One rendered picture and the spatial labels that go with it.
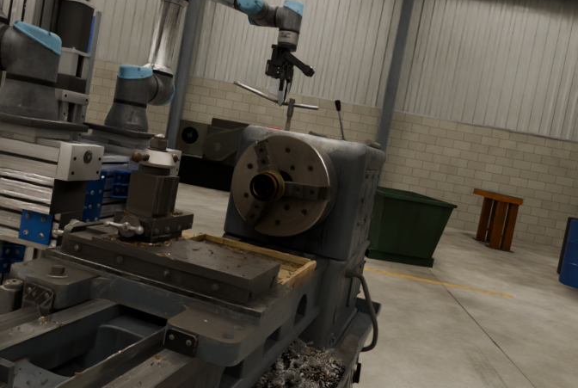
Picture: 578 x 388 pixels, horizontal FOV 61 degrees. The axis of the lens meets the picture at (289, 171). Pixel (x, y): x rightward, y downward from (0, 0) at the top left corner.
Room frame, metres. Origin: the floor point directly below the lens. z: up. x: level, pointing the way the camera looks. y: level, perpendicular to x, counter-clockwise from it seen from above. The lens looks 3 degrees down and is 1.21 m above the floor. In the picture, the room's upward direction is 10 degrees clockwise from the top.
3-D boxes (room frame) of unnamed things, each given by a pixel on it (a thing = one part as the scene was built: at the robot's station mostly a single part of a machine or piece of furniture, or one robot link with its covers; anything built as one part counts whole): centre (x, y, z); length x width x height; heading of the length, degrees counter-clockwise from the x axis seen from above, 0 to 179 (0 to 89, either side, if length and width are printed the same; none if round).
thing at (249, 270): (0.97, 0.21, 0.95); 0.43 x 0.17 x 0.05; 72
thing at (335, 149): (1.93, -0.10, 1.06); 0.59 x 0.48 x 0.39; 162
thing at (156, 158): (0.99, 0.27, 1.13); 0.08 x 0.08 x 0.03
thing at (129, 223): (1.01, 0.26, 0.99); 0.20 x 0.10 x 0.05; 162
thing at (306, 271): (1.26, 0.10, 0.89); 0.36 x 0.30 x 0.04; 72
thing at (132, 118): (1.77, 0.60, 1.21); 0.15 x 0.15 x 0.10
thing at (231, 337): (0.92, 0.21, 0.90); 0.47 x 0.30 x 0.06; 72
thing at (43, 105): (1.28, 0.70, 1.21); 0.15 x 0.15 x 0.10
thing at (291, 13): (1.76, 0.09, 1.65); 0.09 x 0.08 x 0.11; 74
